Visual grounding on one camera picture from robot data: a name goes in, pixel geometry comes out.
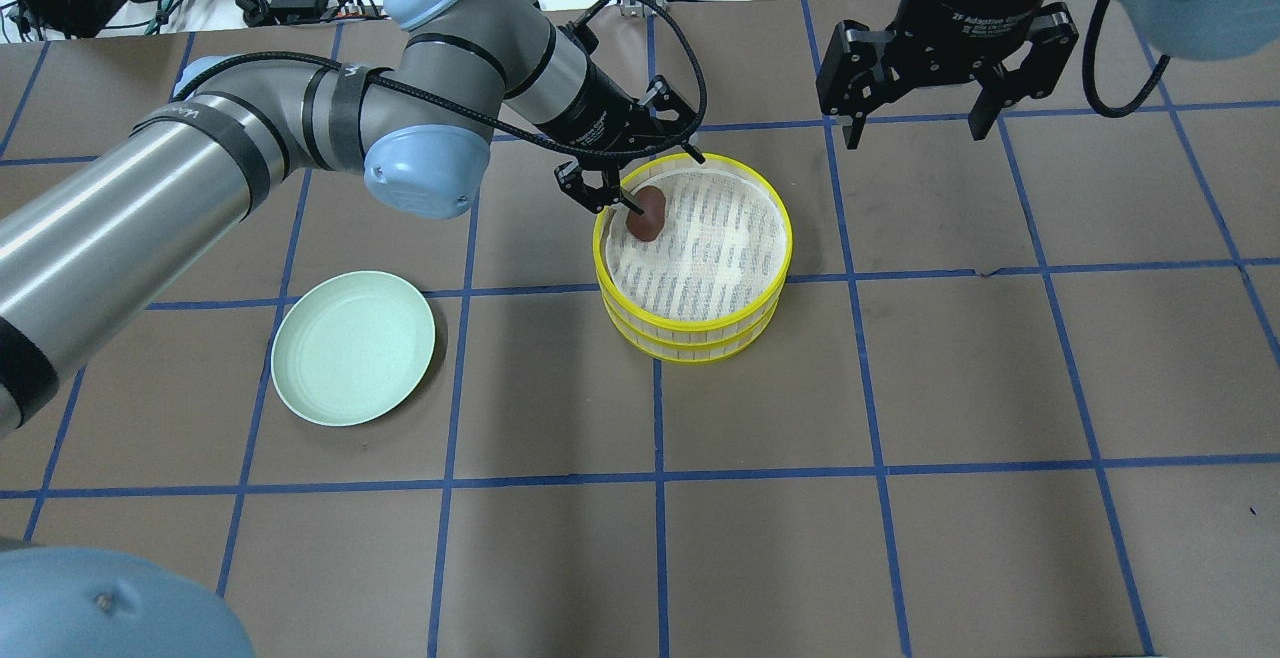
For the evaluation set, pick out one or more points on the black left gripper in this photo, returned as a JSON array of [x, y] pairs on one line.
[[588, 124]]

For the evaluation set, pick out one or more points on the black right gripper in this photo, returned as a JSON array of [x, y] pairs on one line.
[[950, 6]]

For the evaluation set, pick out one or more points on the brown bun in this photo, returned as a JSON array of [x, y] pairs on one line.
[[646, 224]]

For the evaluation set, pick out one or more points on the yellow rimmed top steamer layer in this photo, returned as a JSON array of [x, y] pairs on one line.
[[619, 217]]

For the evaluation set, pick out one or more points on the yellow rimmed steamer layer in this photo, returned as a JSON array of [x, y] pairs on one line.
[[619, 217], [689, 346]]

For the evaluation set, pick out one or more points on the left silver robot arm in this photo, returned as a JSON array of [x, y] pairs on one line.
[[83, 259]]

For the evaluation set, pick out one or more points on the white steamer liner cloth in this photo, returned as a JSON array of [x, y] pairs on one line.
[[724, 246]]

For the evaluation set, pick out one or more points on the yellow rimmed bottom steamer layer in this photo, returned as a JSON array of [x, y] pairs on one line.
[[689, 346]]

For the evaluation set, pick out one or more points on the light green plate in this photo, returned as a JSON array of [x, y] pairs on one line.
[[353, 348]]

